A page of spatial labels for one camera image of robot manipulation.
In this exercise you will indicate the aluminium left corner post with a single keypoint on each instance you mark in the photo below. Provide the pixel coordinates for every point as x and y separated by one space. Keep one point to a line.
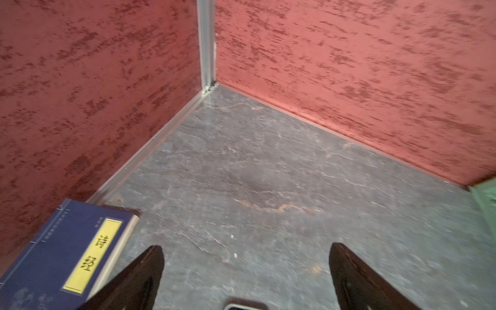
206 35

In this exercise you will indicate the phone white case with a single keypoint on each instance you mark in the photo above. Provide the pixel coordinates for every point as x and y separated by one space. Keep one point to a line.
243 304

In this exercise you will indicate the green file organizer rack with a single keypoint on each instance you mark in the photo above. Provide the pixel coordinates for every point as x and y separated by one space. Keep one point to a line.
484 195

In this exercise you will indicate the blue book on left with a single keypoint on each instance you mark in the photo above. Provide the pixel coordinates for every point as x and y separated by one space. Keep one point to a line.
70 259

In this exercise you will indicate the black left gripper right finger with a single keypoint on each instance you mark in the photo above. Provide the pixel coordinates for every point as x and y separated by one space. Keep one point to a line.
358 286

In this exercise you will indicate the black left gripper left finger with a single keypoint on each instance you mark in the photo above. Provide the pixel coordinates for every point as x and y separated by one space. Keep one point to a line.
136 287

